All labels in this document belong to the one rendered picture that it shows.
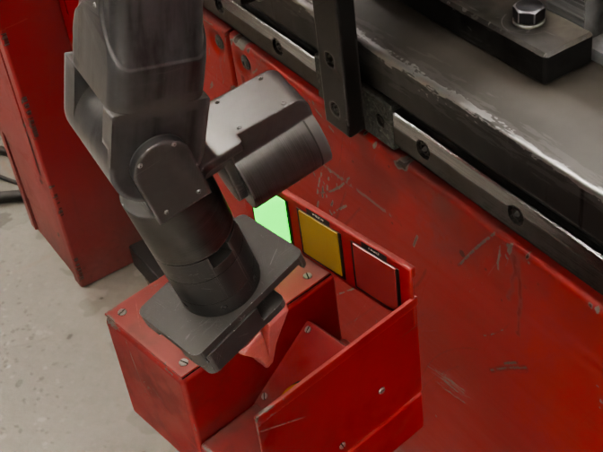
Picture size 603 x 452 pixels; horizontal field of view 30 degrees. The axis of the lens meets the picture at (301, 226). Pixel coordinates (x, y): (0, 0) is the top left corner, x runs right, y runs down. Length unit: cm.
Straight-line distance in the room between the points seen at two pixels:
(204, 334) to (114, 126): 19
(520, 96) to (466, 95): 4
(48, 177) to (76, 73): 137
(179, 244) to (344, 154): 48
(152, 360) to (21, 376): 116
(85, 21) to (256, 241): 23
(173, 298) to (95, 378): 123
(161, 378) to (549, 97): 38
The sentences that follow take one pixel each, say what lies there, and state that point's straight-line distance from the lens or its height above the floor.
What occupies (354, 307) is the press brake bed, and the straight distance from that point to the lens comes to 129.
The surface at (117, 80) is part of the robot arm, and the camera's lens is 59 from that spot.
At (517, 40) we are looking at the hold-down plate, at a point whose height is 90.
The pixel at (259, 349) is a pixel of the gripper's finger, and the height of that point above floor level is 84.
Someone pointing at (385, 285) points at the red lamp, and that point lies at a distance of 85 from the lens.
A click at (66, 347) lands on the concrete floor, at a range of 206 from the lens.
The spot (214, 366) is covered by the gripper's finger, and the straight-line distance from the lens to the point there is 74.
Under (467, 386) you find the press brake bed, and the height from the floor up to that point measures 53.
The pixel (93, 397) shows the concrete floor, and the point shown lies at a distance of 196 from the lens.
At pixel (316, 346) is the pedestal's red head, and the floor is 74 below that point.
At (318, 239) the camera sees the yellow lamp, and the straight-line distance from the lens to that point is 89.
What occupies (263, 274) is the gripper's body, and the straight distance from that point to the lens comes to 75.
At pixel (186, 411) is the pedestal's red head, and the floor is 74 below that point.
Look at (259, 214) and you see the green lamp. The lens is 95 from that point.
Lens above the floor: 139
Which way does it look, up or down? 39 degrees down
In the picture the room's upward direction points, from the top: 8 degrees counter-clockwise
